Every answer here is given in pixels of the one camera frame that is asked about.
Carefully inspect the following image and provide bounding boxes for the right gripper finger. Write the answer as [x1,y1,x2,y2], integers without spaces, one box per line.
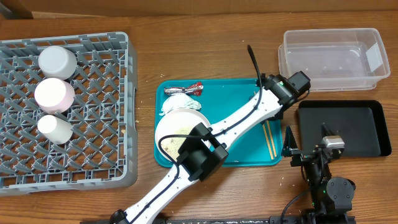
[283,126,298,150]
[321,123,335,138]

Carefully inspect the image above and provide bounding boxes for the wooden chopstick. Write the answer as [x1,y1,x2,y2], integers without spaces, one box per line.
[266,120,277,158]
[262,124,274,160]

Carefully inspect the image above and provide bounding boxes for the grey green bowl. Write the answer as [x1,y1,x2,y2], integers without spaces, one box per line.
[38,45,77,80]

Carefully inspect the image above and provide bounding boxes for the white cup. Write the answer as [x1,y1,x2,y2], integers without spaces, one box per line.
[37,114,73,144]

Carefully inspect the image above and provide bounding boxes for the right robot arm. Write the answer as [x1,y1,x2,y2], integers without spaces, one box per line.
[279,124,356,224]

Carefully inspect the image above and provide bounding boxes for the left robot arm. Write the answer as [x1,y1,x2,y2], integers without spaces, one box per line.
[109,72,310,224]

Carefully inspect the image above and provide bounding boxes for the teal serving tray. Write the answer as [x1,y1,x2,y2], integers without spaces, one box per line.
[154,78,283,167]

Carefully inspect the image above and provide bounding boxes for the black plastic tray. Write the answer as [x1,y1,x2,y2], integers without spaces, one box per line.
[297,100,392,157]

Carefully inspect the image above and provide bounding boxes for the clear plastic storage bin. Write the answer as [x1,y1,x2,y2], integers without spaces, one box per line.
[278,28,391,91]

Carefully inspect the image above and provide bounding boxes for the red silver snack wrapper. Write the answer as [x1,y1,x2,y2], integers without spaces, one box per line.
[164,82,204,96]

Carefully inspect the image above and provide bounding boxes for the crumpled white napkin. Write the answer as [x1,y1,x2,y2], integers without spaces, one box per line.
[159,93,201,116]

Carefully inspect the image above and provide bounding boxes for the large white dinner plate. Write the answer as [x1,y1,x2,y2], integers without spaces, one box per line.
[155,109,210,161]

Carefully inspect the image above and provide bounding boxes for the grey plastic dish rack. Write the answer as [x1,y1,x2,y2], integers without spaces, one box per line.
[1,32,137,196]

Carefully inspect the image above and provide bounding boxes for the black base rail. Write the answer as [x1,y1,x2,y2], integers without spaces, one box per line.
[80,216,356,224]

